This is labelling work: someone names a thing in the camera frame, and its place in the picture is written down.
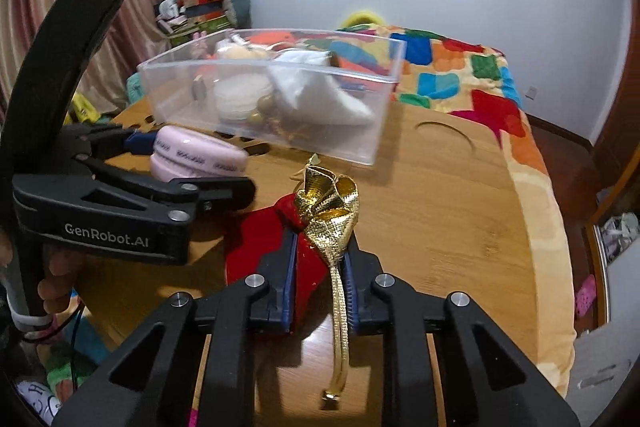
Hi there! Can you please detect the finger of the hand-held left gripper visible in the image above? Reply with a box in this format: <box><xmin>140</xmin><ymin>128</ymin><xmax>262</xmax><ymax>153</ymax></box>
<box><xmin>82</xmin><ymin>157</ymin><xmax>257</xmax><ymax>224</ymax></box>
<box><xmin>64</xmin><ymin>125</ymin><xmax>159</xmax><ymax>161</ymax></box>

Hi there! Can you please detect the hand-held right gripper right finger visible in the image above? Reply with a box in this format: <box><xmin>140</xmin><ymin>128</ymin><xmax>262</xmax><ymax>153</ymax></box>
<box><xmin>340</xmin><ymin>238</ymin><xmax>581</xmax><ymax>427</ymax></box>

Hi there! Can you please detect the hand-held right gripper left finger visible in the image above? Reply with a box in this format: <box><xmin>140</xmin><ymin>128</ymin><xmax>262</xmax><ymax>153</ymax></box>
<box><xmin>52</xmin><ymin>231</ymin><xmax>301</xmax><ymax>427</ymax></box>

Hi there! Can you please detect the pink brush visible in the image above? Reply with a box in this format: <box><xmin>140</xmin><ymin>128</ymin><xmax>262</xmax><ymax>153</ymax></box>
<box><xmin>150</xmin><ymin>125</ymin><xmax>248</xmax><ymax>180</ymax></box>

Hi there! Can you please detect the red velvet pouch gold trim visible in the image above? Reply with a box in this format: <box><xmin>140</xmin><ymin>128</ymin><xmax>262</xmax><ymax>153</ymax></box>
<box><xmin>224</xmin><ymin>154</ymin><xmax>361</xmax><ymax>410</ymax></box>

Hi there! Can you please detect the clear plastic storage box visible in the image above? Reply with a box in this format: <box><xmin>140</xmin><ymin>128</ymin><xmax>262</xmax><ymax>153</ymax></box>
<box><xmin>137</xmin><ymin>28</ymin><xmax>407</xmax><ymax>166</ymax></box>

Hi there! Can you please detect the wooden desktop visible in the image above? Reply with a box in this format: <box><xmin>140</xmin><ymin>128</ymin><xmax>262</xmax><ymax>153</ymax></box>
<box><xmin>75</xmin><ymin>99</ymin><xmax>576</xmax><ymax>427</ymax></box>

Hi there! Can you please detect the person's left hand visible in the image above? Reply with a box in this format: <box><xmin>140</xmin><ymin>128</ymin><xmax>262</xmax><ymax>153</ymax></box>
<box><xmin>37</xmin><ymin>251</ymin><xmax>86</xmax><ymax>316</ymax></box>

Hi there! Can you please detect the yellow cloth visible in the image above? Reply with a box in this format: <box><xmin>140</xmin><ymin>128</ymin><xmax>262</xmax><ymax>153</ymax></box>
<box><xmin>70</xmin><ymin>94</ymin><xmax>101</xmax><ymax>122</ymax></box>

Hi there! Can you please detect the green gourd ornament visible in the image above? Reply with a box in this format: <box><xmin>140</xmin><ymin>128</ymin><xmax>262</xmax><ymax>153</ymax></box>
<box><xmin>248</xmin><ymin>94</ymin><xmax>281</xmax><ymax>128</ymax></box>

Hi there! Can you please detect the white round container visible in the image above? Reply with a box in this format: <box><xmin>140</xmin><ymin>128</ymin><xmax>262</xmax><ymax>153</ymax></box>
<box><xmin>213</xmin><ymin>74</ymin><xmax>273</xmax><ymax>122</ymax></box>

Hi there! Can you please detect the white cloth pouch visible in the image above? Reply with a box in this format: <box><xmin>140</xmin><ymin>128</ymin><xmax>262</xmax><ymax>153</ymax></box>
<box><xmin>270</xmin><ymin>49</ymin><xmax>376</xmax><ymax>128</ymax></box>

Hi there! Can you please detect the stack of colourful boxes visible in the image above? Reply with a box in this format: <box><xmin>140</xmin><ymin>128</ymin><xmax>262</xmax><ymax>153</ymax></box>
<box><xmin>160</xmin><ymin>0</ymin><xmax>236</xmax><ymax>45</ymax></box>

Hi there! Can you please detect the orange cloth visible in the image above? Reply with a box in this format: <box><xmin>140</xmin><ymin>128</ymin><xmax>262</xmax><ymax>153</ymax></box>
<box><xmin>245</xmin><ymin>29</ymin><xmax>296</xmax><ymax>48</ymax></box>

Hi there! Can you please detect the pink clog shoe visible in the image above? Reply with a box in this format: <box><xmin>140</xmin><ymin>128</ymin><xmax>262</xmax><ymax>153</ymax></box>
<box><xmin>574</xmin><ymin>274</ymin><xmax>597</xmax><ymax>318</ymax></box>

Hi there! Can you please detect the colourful patchwork blanket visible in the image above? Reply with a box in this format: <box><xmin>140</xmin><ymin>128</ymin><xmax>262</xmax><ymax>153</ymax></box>
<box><xmin>300</xmin><ymin>25</ymin><xmax>578</xmax><ymax>398</ymax></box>

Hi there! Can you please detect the white appliance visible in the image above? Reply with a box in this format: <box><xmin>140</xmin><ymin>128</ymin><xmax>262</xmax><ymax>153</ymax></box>
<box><xmin>567</xmin><ymin>322</ymin><xmax>636</xmax><ymax>413</ymax></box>

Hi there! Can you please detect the wooden wardrobe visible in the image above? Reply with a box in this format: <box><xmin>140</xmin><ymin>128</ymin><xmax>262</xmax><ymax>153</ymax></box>
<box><xmin>585</xmin><ymin>0</ymin><xmax>640</xmax><ymax>333</ymax></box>

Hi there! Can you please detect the yellow ring cushion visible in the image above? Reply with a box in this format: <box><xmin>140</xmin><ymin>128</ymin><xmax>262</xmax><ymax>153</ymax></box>
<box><xmin>342</xmin><ymin>9</ymin><xmax>386</xmax><ymax>30</ymax></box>

